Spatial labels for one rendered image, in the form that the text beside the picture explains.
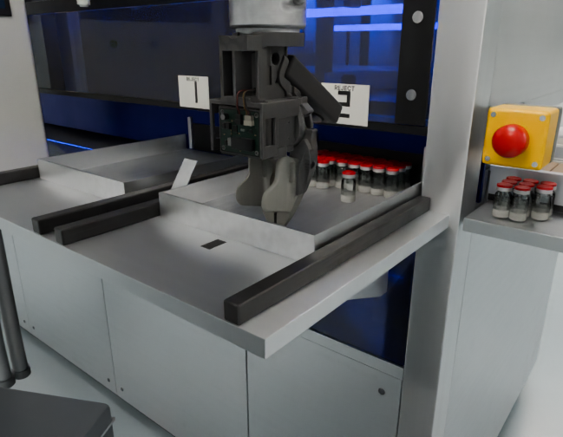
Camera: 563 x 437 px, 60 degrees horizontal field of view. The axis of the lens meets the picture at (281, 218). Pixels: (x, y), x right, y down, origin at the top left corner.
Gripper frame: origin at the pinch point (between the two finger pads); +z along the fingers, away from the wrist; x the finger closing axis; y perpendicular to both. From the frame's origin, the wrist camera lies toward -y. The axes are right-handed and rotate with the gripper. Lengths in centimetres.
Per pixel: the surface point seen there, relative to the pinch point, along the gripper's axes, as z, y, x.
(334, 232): 0.9, -2.0, 6.0
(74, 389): 92, -23, -108
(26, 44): -19, -18, -94
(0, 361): 64, 0, -100
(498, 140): -8.2, -20.6, 17.0
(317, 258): 1.6, 3.8, 7.7
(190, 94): -10.0, -24.0, -41.9
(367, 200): 3.4, -22.2, -0.9
